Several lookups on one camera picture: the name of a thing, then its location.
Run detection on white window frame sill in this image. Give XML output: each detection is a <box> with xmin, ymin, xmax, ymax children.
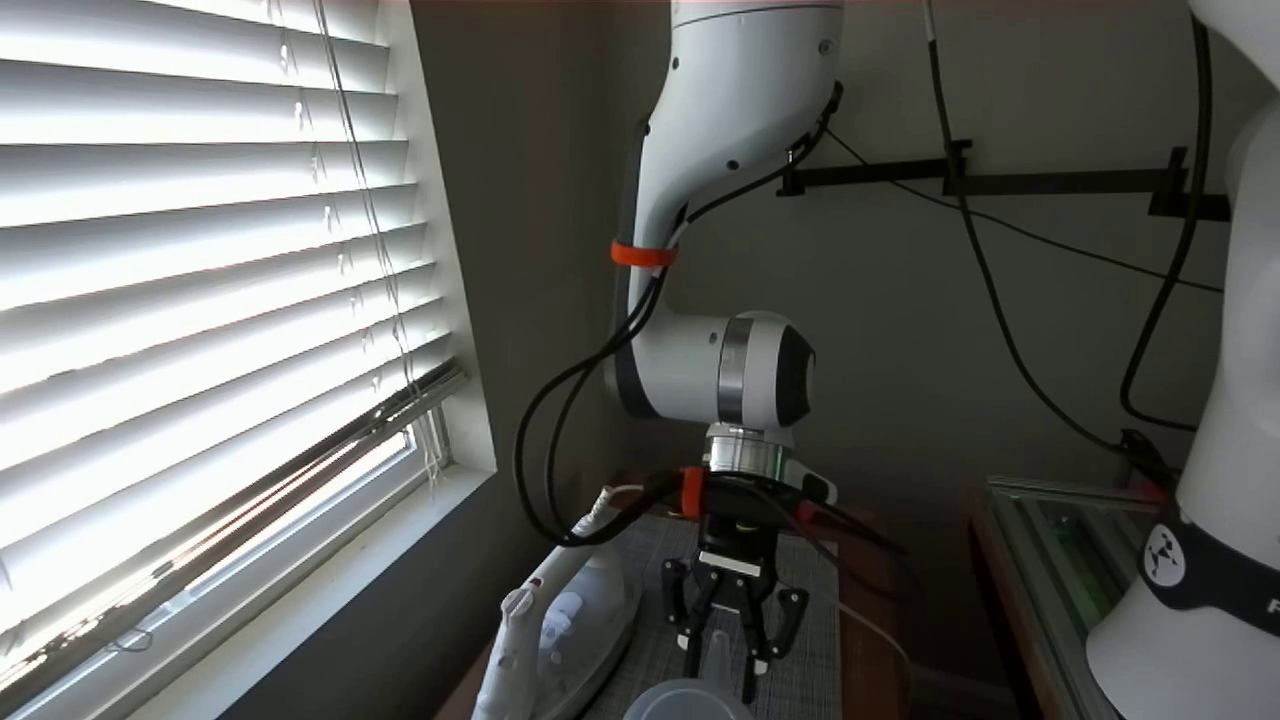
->
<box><xmin>0</xmin><ymin>398</ymin><xmax>502</xmax><ymax>720</ymax></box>

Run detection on blue grey woven mat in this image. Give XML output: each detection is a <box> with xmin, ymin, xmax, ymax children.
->
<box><xmin>572</xmin><ymin>513</ymin><xmax>842</xmax><ymax>720</ymax></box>

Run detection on white window blinds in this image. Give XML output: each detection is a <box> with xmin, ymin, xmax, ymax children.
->
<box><xmin>0</xmin><ymin>0</ymin><xmax>470</xmax><ymax>696</ymax></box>

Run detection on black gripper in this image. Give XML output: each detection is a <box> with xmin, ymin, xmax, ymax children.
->
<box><xmin>661</xmin><ymin>507</ymin><xmax>811</xmax><ymax>708</ymax></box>

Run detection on black gripper cable bundle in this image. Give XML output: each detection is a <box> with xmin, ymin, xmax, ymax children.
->
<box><xmin>514</xmin><ymin>76</ymin><xmax>848</xmax><ymax>554</ymax></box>

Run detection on white corded handheld appliance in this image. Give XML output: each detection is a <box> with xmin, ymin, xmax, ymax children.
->
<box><xmin>468</xmin><ymin>483</ymin><xmax>647</xmax><ymax>720</ymax></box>

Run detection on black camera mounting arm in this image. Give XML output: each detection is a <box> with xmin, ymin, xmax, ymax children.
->
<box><xmin>777</xmin><ymin>135</ymin><xmax>1231</xmax><ymax>227</ymax></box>

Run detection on black hanging cable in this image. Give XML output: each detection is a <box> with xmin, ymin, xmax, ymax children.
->
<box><xmin>916</xmin><ymin>0</ymin><xmax>1130</xmax><ymax>457</ymax></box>

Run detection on thin black camera cable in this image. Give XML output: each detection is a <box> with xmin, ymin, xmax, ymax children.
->
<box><xmin>824</xmin><ymin>132</ymin><xmax>1224</xmax><ymax>296</ymax></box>

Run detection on black red cable plug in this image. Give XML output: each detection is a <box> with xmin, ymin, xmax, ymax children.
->
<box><xmin>1116</xmin><ymin>425</ymin><xmax>1184</xmax><ymax>518</ymax></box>

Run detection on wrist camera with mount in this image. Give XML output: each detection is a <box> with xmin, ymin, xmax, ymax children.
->
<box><xmin>777</xmin><ymin>459</ymin><xmax>838</xmax><ymax>513</ymax></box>

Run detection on black looped cable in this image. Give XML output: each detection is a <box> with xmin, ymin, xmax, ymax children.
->
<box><xmin>1116</xmin><ymin>12</ymin><xmax>1218</xmax><ymax>435</ymax></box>

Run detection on wooden side table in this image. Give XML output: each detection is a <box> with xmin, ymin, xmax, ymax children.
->
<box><xmin>431</xmin><ymin>472</ymin><xmax>899</xmax><ymax>720</ymax></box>

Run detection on clear plastic measuring cup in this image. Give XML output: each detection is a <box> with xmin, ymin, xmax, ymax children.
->
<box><xmin>620</xmin><ymin>675</ymin><xmax>757</xmax><ymax>720</ymax></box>

